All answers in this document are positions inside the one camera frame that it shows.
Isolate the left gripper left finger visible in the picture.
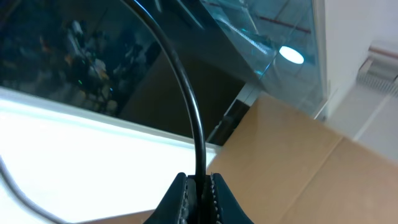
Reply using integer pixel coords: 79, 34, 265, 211
144, 172, 187, 224

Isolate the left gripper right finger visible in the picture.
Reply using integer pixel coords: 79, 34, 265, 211
211, 173, 253, 224

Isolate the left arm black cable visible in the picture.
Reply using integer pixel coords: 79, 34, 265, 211
0, 158, 69, 224

